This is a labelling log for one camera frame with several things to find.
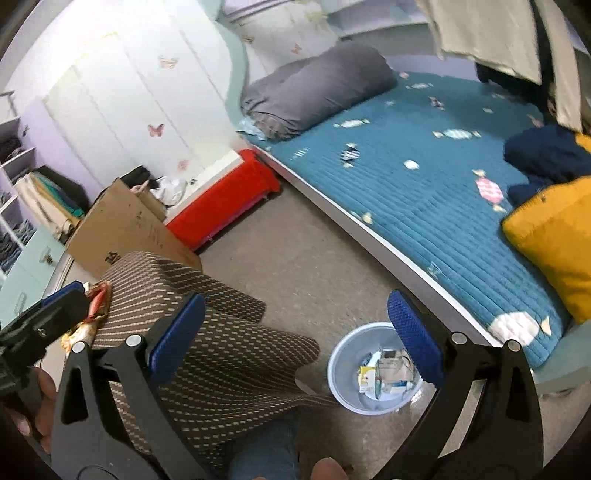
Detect person's left hand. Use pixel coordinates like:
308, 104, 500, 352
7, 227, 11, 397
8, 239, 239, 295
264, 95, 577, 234
4, 367, 57, 455

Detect teal quilted bed mattress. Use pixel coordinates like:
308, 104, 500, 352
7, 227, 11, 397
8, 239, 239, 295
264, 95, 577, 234
252, 72, 571, 368

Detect red storage bench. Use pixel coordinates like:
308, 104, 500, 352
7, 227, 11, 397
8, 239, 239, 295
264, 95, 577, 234
167, 149, 281, 251

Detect mint green cabinet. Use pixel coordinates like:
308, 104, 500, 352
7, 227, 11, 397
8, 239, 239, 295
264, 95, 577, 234
0, 226, 65, 327

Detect white plastic bag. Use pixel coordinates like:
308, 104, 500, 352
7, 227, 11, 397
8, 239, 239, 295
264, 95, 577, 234
150, 176, 187, 208

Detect white cube shelf unit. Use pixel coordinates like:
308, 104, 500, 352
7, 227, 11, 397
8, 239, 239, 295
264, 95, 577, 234
1, 90, 39, 283

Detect yellow cushion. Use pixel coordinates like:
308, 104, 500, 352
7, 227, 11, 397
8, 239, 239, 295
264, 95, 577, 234
502, 133, 590, 324

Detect navy blue blanket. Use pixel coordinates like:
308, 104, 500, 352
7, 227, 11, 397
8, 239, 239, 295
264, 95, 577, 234
504, 124, 590, 208

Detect brown cardboard box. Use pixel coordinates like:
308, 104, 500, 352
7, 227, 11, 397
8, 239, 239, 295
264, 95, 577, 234
66, 179, 201, 278

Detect light blue plastic trash bin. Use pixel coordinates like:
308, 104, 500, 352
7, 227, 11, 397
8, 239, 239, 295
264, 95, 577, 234
327, 322, 423, 416

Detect grey folded duvet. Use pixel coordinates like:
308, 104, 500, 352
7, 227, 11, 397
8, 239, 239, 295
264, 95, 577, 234
242, 41, 398, 141

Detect yellow white carton trash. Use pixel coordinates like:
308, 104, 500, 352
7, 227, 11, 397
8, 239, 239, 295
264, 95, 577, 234
358, 365, 377, 396

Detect white wardrobe with butterflies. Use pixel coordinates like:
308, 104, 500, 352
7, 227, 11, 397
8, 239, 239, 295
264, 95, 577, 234
8, 0, 246, 199

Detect hanging beige clothes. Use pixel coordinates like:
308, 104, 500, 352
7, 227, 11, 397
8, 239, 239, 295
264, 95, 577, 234
14, 171, 85, 244

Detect hanging beige towel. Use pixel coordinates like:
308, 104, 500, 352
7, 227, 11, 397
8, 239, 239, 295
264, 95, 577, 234
417, 0, 583, 132

